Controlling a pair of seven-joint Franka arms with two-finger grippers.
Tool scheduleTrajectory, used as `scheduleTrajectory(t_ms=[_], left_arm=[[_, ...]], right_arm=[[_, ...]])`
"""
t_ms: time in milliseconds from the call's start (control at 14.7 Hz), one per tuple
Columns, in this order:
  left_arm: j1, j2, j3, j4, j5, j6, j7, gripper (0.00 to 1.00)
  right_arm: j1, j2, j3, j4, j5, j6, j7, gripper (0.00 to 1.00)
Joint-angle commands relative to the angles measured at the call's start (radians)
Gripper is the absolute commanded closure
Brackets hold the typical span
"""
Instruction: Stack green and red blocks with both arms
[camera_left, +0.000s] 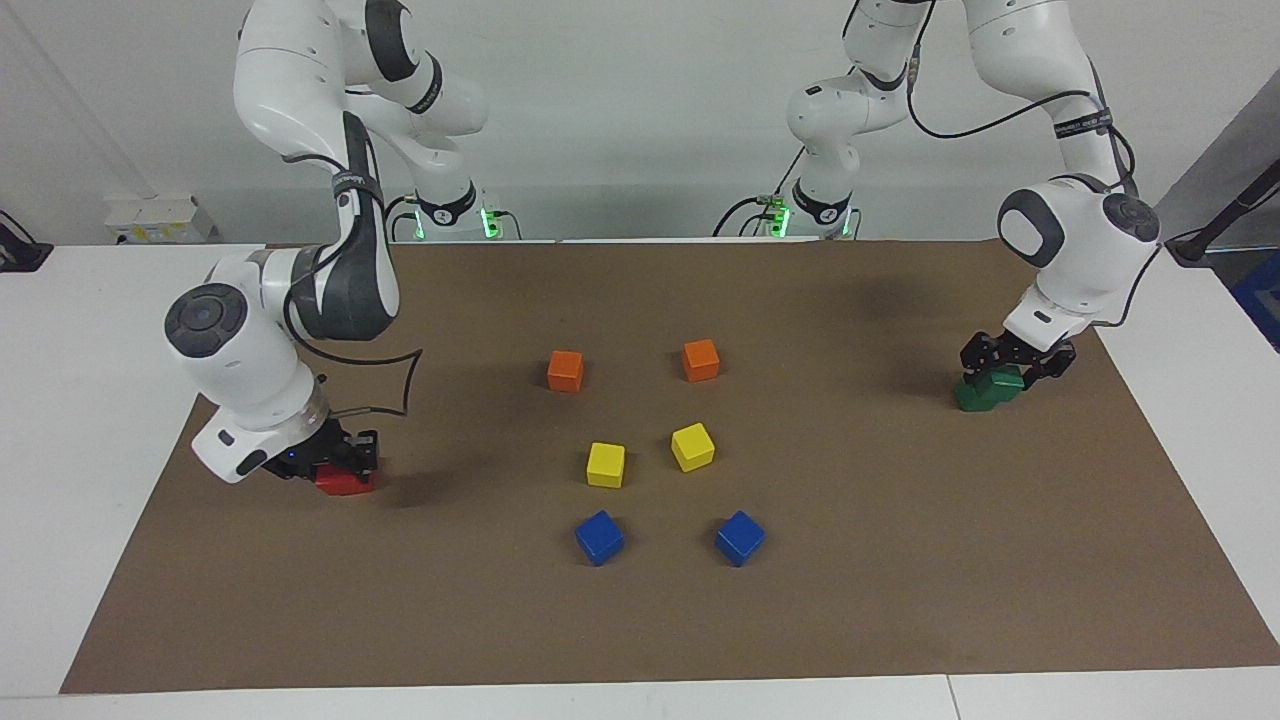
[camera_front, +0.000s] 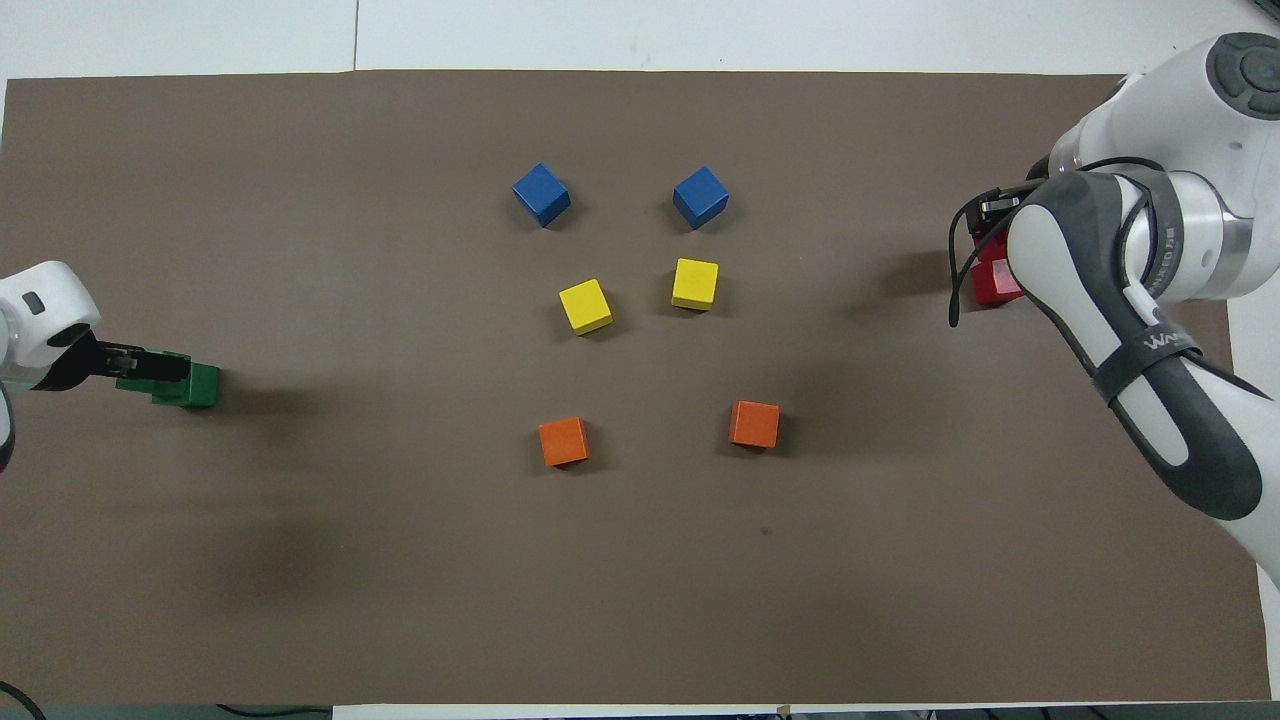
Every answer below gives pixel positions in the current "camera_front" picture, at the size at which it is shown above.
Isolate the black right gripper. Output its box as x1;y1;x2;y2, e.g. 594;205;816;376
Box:
977;180;1047;224

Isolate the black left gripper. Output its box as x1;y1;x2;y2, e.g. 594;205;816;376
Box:
45;332;153;392

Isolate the green wooden cube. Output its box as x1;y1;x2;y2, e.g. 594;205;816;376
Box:
152;362;222;410
115;350;193;403

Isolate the blue wooden cube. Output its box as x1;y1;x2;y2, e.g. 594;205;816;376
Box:
672;166;730;231
512;163;572;229

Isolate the yellow wooden cube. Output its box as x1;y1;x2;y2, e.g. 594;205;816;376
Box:
671;258;720;312
558;279;614;336

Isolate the orange wooden cube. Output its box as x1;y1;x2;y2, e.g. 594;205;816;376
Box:
729;400;781;450
538;416;590;468

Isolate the brown table mat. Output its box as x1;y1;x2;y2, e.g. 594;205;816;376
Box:
0;68;1273;706

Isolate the black floor cable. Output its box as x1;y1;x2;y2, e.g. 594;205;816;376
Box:
215;703;333;719
0;680;47;720

